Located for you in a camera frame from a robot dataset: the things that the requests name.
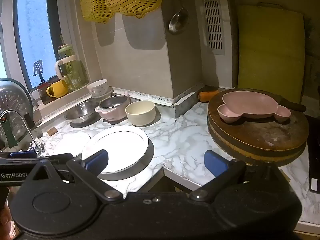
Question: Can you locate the dark-handled kitchen knife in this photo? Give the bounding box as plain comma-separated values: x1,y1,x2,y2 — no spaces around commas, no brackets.
276,97,307,112

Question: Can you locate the chrome faucet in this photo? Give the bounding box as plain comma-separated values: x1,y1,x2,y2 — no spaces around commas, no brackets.
0,110,45,153

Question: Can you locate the yellow mug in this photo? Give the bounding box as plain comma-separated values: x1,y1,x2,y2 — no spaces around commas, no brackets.
46,80,69,98

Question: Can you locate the small yellow colander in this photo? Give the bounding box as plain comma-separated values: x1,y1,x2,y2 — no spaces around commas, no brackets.
80,0,116,23

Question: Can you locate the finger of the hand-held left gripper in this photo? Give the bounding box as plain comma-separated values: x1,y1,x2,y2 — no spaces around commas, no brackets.
4,151,38,159

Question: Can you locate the window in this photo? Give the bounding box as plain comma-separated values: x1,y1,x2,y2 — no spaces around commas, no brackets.
0,0,60,91

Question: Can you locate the floral white bowl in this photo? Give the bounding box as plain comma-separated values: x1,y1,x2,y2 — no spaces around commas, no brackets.
86,79,109,96

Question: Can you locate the green strap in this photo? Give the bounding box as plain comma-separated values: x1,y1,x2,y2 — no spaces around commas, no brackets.
1,119,19,149

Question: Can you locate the yellow-green cutting board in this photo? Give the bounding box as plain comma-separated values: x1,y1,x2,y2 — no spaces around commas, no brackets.
236,3,306,103

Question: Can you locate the green glass jug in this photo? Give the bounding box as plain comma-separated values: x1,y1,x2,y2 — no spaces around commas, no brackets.
55,43,89,92

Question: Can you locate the round wooden chopping block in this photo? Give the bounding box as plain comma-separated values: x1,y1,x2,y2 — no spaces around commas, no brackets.
207,88,311,166

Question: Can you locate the pink pot with steel interior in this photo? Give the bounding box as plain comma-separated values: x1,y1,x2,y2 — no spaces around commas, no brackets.
94,95,131,121

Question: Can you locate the deep white plate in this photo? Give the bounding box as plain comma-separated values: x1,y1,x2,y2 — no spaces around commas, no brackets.
81,125,150,174

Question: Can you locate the pink mouse-shaped plate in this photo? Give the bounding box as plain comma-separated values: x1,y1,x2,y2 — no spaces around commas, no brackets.
217,91,292,124

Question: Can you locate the orange wooden handle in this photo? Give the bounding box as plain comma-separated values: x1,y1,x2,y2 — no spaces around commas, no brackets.
198,90,219,102

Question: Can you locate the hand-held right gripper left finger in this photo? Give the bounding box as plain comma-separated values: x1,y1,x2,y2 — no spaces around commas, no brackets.
22,149,123,202

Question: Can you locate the steel bowl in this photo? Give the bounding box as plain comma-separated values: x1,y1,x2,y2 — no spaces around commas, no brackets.
64,101,99,124

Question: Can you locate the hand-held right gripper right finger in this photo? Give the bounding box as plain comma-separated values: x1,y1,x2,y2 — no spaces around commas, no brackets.
189,150,285,202

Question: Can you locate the white vent grille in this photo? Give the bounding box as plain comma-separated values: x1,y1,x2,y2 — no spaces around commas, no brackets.
202,0,226,55

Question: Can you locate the metal ladle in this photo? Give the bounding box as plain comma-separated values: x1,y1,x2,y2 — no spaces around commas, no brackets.
168,0,189,34

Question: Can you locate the clear plastic container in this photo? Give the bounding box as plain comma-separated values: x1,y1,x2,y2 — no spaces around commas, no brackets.
90,87,114,99

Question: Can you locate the patterned edge sealing tape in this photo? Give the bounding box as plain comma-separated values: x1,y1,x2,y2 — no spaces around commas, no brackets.
41,81,216,122

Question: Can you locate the cream bowl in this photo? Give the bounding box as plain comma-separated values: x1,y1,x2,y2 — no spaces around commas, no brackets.
125,100,156,127

